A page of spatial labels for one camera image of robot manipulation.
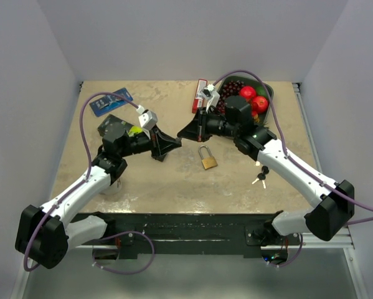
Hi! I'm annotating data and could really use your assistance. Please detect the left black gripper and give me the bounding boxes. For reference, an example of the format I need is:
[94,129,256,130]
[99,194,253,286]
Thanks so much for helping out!
[120,124,181,160]

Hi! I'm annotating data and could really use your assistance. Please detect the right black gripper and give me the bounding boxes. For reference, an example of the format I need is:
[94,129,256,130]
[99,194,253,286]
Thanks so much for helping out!
[178,107,238,143]

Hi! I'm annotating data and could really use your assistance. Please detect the brass padlock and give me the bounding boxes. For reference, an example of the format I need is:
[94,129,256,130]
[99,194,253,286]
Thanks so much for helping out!
[198,145,218,170]

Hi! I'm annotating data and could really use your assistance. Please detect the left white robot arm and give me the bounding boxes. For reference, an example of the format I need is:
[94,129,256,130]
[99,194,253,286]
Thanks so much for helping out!
[15,123,182,272]

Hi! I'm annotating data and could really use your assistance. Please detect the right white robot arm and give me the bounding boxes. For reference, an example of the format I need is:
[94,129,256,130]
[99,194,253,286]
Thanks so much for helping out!
[177,96,354,245]

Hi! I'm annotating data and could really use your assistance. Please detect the black headed key bunch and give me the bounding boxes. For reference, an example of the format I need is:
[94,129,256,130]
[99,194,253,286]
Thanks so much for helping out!
[252,166,270,189]

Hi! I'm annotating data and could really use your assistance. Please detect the red rectangular box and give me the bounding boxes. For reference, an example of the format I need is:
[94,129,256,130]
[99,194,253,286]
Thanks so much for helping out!
[191,78,207,113]

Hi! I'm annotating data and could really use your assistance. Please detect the green black product box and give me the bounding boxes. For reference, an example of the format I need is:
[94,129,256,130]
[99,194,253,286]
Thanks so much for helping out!
[97,114,143,137]

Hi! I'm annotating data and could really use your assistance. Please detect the dark red grapes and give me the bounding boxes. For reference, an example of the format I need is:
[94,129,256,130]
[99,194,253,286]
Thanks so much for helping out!
[217,80,245,114]

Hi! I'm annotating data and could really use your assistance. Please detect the red leafy fruit cluster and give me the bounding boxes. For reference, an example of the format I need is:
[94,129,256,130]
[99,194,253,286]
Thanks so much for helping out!
[252,111,268,127]

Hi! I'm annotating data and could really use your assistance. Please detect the red apple upper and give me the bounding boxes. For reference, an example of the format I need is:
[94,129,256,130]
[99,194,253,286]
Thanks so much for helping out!
[239,86,257,100]

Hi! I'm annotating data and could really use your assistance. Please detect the red apple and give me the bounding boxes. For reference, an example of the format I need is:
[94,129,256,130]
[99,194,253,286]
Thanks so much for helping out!
[239,86,257,100]
[252,96,269,114]

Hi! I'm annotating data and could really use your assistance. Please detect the white tape roll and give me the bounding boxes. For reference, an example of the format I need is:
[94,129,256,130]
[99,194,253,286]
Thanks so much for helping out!
[100,179,122,196]

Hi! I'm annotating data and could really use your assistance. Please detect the blue blister pack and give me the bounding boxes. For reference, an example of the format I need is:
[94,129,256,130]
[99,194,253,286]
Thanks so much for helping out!
[89,88,133,117]

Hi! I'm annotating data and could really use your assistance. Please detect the red apple lower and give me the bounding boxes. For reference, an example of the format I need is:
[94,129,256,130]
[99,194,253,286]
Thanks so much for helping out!
[252,96,269,114]

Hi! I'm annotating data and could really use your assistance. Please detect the grey fruit tray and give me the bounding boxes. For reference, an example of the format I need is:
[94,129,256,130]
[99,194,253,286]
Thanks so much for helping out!
[219,75,275,125]

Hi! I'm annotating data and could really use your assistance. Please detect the green lime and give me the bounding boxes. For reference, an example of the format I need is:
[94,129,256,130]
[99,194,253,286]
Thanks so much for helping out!
[255,86,267,97]

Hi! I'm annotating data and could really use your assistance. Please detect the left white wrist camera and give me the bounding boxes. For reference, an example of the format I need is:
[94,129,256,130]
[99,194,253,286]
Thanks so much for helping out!
[136,105,158,135]

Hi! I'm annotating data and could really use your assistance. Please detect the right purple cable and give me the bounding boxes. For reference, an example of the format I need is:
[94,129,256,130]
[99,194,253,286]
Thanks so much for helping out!
[212,69,373,225]

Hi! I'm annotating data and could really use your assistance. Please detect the purple cable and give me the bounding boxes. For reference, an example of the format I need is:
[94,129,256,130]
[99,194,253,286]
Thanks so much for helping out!
[23,92,143,272]
[212,69,373,225]

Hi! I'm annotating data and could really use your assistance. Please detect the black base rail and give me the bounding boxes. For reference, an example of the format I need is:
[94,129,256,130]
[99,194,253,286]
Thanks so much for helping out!
[70,212,302,259]

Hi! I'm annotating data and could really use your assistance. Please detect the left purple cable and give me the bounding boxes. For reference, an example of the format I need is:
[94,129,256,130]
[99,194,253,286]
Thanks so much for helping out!
[23,92,143,272]

